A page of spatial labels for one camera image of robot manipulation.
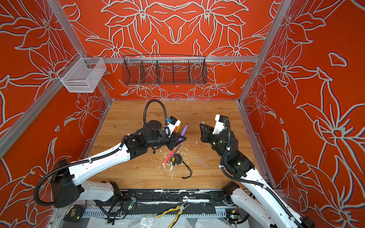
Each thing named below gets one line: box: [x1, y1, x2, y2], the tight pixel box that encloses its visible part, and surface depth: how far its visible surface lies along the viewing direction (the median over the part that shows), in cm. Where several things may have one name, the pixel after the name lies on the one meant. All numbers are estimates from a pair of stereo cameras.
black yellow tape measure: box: [63, 204, 85, 223], surface depth 68 cm
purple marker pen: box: [177, 123, 189, 143], surface depth 68 cm
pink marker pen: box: [163, 149, 176, 165], surface depth 89 cm
